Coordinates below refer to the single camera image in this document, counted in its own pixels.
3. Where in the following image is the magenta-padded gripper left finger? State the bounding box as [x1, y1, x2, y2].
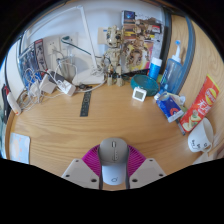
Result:
[61, 144, 103, 190]

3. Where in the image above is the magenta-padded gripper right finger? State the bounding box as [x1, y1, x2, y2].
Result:
[125, 144, 167, 190]

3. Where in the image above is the white computer mouse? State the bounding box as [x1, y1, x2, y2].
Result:
[97, 137, 130, 186]

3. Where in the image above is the pastel printed mouse pad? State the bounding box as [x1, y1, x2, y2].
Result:
[9, 132, 32, 165]

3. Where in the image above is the clear plastic container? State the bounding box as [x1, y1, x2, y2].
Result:
[193, 151, 214, 164]

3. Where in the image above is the white mug with doodle face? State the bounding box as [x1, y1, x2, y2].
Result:
[187, 117, 214, 154]

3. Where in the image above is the blue snack packet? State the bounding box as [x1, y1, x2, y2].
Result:
[153, 91, 187, 124]

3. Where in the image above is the black ruler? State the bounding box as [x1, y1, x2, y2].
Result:
[79, 91, 93, 118]

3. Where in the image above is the small white digital clock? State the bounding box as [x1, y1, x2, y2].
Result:
[131, 86, 147, 103]

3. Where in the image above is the white power strip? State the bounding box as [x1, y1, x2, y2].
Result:
[49, 70, 77, 97]

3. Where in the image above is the red chip canister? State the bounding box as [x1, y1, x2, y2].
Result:
[179, 74, 221, 134]

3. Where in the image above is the teal bowl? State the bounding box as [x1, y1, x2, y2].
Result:
[129, 73, 160, 97]

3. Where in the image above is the white power adapter block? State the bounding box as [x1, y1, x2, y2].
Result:
[39, 73, 57, 95]

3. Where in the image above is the white desk lamp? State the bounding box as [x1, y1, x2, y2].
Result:
[24, 4, 106, 86]

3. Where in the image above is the blue spray bottle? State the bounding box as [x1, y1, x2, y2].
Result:
[159, 39, 184, 95]

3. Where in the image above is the glass cup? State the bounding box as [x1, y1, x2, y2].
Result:
[61, 56, 78, 83]

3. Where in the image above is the wooden tree figurine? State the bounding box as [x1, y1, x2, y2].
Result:
[101, 25, 126, 88]

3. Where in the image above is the colourful picture box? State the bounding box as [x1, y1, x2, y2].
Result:
[121, 9, 165, 73]

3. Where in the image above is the white cable tangle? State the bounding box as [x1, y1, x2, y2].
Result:
[18, 66, 44, 111]

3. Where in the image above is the white wall socket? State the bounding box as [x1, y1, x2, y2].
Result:
[44, 35, 61, 56]

